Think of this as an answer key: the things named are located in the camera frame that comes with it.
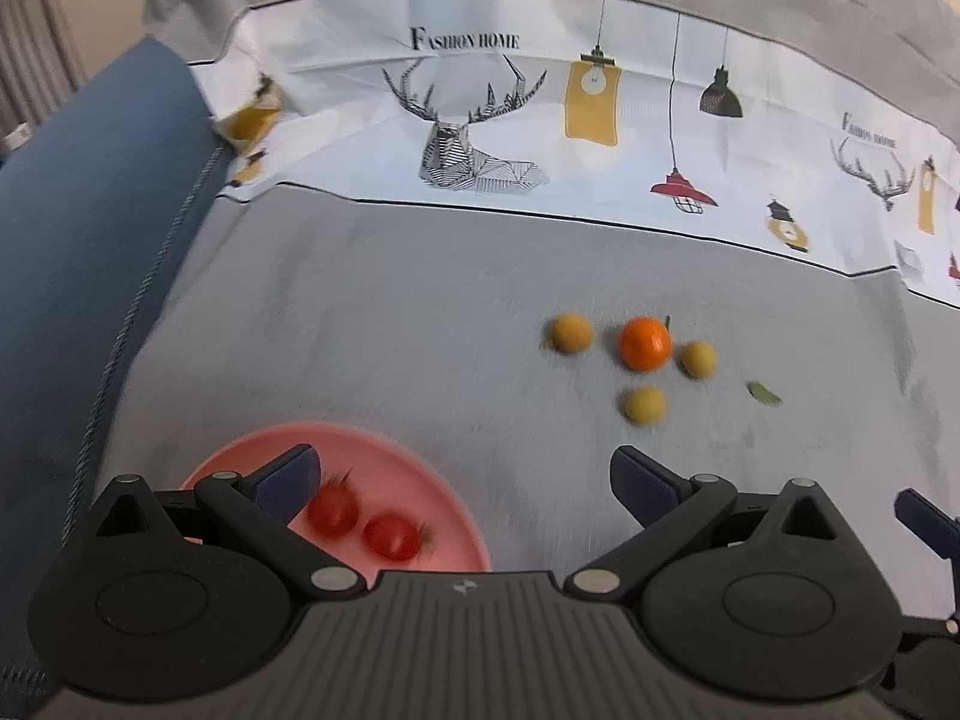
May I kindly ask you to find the red cherry tomato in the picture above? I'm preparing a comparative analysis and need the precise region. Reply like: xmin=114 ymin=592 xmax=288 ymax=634
xmin=362 ymin=511 xmax=437 ymax=563
xmin=305 ymin=471 xmax=362 ymax=539

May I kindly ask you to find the grey curtain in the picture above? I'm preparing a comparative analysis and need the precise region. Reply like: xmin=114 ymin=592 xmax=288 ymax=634
xmin=0 ymin=0 xmax=85 ymax=132

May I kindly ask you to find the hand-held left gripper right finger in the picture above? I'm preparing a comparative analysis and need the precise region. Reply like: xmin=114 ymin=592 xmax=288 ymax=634
xmin=562 ymin=446 xmax=838 ymax=602

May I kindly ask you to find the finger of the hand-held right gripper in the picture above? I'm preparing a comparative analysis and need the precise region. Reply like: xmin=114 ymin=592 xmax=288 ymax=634
xmin=895 ymin=488 xmax=960 ymax=560

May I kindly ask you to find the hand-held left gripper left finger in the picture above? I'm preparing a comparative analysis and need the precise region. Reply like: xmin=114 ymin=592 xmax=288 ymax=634
xmin=94 ymin=444 xmax=368 ymax=602

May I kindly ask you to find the brownish longan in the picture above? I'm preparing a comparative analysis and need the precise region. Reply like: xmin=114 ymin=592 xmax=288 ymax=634
xmin=546 ymin=315 xmax=595 ymax=354

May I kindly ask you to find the grey printed sheet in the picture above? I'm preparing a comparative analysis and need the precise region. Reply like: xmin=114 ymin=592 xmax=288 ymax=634
xmin=94 ymin=0 xmax=960 ymax=620

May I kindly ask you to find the small orange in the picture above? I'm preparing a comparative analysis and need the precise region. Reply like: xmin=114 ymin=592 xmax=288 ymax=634
xmin=618 ymin=316 xmax=674 ymax=372

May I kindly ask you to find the pink plate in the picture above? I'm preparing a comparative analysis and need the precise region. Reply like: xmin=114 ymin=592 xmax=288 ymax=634
xmin=180 ymin=421 xmax=493 ymax=575

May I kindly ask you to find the yellow longan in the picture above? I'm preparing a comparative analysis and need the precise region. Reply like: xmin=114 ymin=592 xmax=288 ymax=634
xmin=679 ymin=340 xmax=719 ymax=377
xmin=624 ymin=386 xmax=668 ymax=426

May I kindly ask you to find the blue sofa armrest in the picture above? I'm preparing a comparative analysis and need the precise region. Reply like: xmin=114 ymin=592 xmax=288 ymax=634
xmin=0 ymin=36 xmax=230 ymax=695

